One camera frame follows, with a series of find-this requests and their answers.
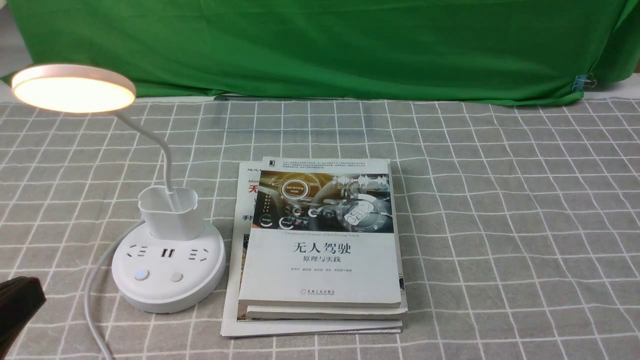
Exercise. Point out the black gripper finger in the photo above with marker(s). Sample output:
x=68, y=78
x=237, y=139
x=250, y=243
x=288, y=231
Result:
x=20, y=300

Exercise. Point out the white desk lamp with socket base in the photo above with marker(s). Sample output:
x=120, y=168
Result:
x=172, y=260

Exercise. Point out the thin white bottom magazine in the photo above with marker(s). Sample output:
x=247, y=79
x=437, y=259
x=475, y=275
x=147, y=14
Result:
x=233, y=324

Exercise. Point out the middle book in stack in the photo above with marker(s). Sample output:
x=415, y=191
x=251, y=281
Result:
x=325, y=314

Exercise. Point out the white self-driving book on top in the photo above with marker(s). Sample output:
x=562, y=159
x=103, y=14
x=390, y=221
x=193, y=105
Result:
x=320, y=260

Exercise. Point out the green backdrop cloth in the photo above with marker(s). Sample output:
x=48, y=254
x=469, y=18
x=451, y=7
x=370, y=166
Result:
x=505, y=52

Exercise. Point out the blue binder clip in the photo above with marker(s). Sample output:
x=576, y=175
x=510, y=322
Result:
x=584, y=82

